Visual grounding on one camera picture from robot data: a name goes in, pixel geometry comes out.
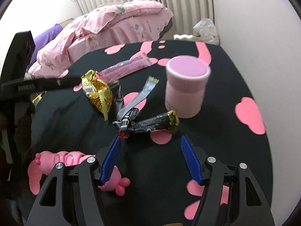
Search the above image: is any pink pig toy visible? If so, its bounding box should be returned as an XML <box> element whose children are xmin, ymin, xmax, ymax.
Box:
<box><xmin>34</xmin><ymin>150</ymin><xmax>131</xmax><ymax>197</ymax></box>

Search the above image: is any yellow noodle snack bag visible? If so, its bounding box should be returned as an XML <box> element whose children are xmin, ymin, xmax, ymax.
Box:
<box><xmin>81</xmin><ymin>69</ymin><xmax>113</xmax><ymax>121</ymax></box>

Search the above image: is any black silver wrapper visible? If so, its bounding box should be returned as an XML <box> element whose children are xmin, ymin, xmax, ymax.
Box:
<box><xmin>109</xmin><ymin>75</ymin><xmax>181</xmax><ymax>140</ymax></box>

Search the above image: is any yellow bag lined trash bin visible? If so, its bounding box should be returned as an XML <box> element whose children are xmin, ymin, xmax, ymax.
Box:
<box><xmin>32</xmin><ymin>93</ymin><xmax>44</xmax><ymax>107</ymax></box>

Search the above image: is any purple pillow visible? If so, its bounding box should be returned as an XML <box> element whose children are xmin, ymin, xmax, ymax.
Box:
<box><xmin>27</xmin><ymin>24</ymin><xmax>63</xmax><ymax>70</ymax></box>

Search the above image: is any black pink patterned tablecloth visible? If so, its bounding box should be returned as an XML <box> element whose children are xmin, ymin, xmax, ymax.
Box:
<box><xmin>4</xmin><ymin>39</ymin><xmax>274</xmax><ymax>226</ymax></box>

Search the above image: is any pink cylinder container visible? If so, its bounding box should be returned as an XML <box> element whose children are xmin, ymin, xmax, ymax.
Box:
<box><xmin>165</xmin><ymin>55</ymin><xmax>211</xmax><ymax>119</ymax></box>

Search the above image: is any pink purple bar wrapper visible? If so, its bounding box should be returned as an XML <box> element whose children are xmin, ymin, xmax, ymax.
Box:
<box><xmin>97</xmin><ymin>53</ymin><xmax>152</xmax><ymax>84</ymax></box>

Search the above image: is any pink floral bed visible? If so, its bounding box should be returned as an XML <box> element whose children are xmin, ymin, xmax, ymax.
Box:
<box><xmin>27</xmin><ymin>0</ymin><xmax>173</xmax><ymax>78</ymax></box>

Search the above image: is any white plastic bag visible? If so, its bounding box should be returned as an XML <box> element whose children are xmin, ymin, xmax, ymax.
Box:
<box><xmin>193</xmin><ymin>18</ymin><xmax>219</xmax><ymax>45</ymax></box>

